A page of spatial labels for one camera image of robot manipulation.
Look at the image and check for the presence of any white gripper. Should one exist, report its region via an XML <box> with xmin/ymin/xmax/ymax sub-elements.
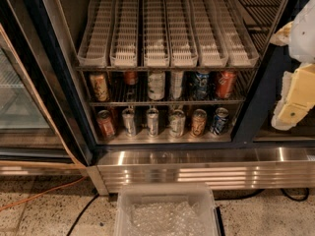
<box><xmin>270</xmin><ymin>22</ymin><xmax>315</xmax><ymax>131</ymax></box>

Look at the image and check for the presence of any orange tan can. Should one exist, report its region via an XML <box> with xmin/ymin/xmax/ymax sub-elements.
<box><xmin>191</xmin><ymin>109</ymin><xmax>207</xmax><ymax>137</ymax></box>
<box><xmin>90</xmin><ymin>73</ymin><xmax>109</xmax><ymax>101</ymax></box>

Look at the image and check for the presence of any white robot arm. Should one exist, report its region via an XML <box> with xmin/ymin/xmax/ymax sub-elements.
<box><xmin>270</xmin><ymin>0</ymin><xmax>315</xmax><ymax>131</ymax></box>

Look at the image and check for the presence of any clear shelf tray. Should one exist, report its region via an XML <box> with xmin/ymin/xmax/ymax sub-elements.
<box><xmin>143</xmin><ymin>0</ymin><xmax>169</xmax><ymax>68</ymax></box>
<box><xmin>109</xmin><ymin>0</ymin><xmax>139</xmax><ymax>68</ymax></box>
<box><xmin>165</xmin><ymin>0</ymin><xmax>198</xmax><ymax>68</ymax></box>
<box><xmin>77</xmin><ymin>0</ymin><xmax>115</xmax><ymax>67</ymax></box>
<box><xmin>190</xmin><ymin>0</ymin><xmax>228</xmax><ymax>68</ymax></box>
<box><xmin>213</xmin><ymin>0</ymin><xmax>259</xmax><ymax>68</ymax></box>

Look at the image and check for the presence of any orange red can right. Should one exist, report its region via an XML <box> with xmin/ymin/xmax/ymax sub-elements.
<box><xmin>216</xmin><ymin>71</ymin><xmax>237</xmax><ymax>99</ymax></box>

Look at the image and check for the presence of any blue white can bottom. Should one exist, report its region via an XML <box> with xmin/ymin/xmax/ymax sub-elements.
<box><xmin>210</xmin><ymin>107</ymin><xmax>229</xmax><ymax>135</ymax></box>

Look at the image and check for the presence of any blue can middle shelf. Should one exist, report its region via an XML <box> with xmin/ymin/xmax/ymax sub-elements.
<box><xmin>192</xmin><ymin>72</ymin><xmax>210</xmax><ymax>100</ymax></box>

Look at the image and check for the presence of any orange tan can bottom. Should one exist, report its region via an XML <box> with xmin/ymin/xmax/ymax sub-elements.
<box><xmin>191</xmin><ymin>109</ymin><xmax>207</xmax><ymax>137</ymax></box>

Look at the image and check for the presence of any white silver can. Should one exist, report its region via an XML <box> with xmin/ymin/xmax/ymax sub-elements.
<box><xmin>170</xmin><ymin>71</ymin><xmax>184</xmax><ymax>99</ymax></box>

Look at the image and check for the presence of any white green can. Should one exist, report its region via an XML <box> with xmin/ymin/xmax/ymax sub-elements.
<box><xmin>148</xmin><ymin>72</ymin><xmax>165</xmax><ymax>100</ymax></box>

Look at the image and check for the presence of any small orange can rear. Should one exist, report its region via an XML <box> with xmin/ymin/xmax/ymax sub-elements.
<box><xmin>124</xmin><ymin>72</ymin><xmax>138</xmax><ymax>86</ymax></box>

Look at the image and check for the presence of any red can bottom left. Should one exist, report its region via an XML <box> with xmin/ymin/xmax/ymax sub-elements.
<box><xmin>96</xmin><ymin>110</ymin><xmax>116</xmax><ymax>138</ymax></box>

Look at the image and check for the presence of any glass fridge door left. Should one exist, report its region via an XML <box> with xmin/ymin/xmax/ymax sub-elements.
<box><xmin>0</xmin><ymin>23</ymin><xmax>86</xmax><ymax>169</ymax></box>

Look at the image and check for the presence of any clear plastic bin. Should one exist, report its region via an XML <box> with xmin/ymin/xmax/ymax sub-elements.
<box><xmin>113</xmin><ymin>183</ymin><xmax>222</xmax><ymax>236</ymax></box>

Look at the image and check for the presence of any black cable right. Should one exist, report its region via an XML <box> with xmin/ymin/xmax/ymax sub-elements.
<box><xmin>215</xmin><ymin>188</ymin><xmax>310</xmax><ymax>203</ymax></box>

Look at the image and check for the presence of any black cable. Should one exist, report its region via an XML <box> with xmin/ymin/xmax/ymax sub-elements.
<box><xmin>215</xmin><ymin>188</ymin><xmax>310</xmax><ymax>203</ymax></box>
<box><xmin>66</xmin><ymin>194</ymin><xmax>100</xmax><ymax>236</ymax></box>

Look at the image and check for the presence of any orange cable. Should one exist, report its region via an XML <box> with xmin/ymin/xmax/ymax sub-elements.
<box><xmin>0</xmin><ymin>176</ymin><xmax>88</xmax><ymax>212</ymax></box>

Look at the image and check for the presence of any black cable left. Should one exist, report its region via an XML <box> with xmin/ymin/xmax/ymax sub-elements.
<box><xmin>66</xmin><ymin>194</ymin><xmax>100</xmax><ymax>236</ymax></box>

